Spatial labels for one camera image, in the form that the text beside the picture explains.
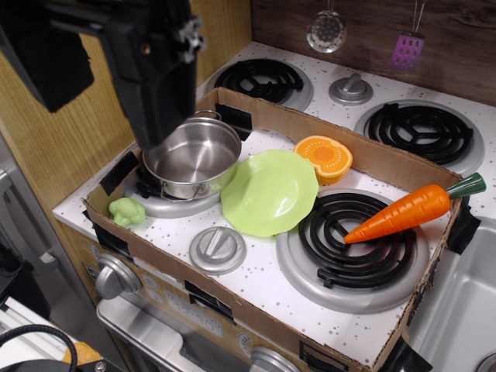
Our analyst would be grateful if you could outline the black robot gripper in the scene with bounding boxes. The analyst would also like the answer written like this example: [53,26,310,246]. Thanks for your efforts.
[1,1,205,150]

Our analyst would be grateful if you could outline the orange toy carrot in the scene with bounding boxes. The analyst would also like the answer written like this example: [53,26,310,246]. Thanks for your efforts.
[344,173,487,244]

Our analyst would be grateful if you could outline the light green plastic plate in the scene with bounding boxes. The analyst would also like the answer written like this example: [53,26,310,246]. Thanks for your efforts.
[221,150,319,237]

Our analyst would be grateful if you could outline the front left burner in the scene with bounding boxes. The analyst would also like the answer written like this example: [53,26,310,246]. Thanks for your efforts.
[122,166,220,219]

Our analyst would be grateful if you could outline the stainless steel pot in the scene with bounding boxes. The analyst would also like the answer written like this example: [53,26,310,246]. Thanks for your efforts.
[142,110,242,202]

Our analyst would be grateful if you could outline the green toy broccoli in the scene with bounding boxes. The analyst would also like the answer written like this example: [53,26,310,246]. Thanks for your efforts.
[108,198,146,227]

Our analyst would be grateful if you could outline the back left black burner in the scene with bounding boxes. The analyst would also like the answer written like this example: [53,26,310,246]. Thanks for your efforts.
[204,58,313,112]

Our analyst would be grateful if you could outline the black burner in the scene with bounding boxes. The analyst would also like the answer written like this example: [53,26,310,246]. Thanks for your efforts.
[354,99,485,176]
[276,189,430,314]
[204,58,313,112]

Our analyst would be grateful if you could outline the silver oven front knob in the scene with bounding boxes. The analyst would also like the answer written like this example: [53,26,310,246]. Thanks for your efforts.
[95,253,143,300]

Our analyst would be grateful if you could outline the silver oven knob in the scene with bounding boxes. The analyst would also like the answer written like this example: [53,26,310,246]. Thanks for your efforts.
[249,346,300,372]
[95,253,143,300]

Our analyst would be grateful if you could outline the silver front stovetop knob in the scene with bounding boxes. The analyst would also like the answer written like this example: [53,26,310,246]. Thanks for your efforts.
[189,227,247,275]

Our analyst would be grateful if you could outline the silver stovetop knob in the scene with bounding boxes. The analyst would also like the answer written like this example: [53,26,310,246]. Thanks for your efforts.
[189,227,247,275]
[329,73,374,106]

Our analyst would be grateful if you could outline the silver hanging ladle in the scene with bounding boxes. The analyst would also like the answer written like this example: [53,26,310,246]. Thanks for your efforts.
[306,1,348,54]

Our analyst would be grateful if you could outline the orange toy fruit half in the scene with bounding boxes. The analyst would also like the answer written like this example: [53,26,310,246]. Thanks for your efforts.
[294,136,353,185]

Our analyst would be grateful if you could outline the silver back stovetop knob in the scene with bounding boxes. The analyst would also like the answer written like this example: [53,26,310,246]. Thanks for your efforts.
[329,73,374,106]

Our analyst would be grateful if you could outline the brown cardboard fence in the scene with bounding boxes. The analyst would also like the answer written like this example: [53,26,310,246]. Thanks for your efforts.
[84,88,462,371]

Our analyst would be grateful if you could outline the purple hanging spatula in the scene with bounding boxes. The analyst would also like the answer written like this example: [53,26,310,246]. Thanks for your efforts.
[390,1,426,73]

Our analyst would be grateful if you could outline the front right black burner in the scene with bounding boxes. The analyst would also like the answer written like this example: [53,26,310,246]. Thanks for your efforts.
[276,189,430,314]

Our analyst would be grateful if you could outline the back right black burner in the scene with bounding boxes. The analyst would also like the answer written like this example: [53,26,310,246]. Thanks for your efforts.
[354,99,485,176]

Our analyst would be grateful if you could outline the grey toy sink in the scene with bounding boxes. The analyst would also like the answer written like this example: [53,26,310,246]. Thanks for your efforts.
[408,218,495,371]

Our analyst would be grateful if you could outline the silver oven door handle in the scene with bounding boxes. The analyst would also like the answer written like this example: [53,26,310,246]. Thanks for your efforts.
[96,297,201,371]

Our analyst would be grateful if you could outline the black cable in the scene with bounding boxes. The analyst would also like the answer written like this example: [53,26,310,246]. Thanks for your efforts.
[0,324,78,372]

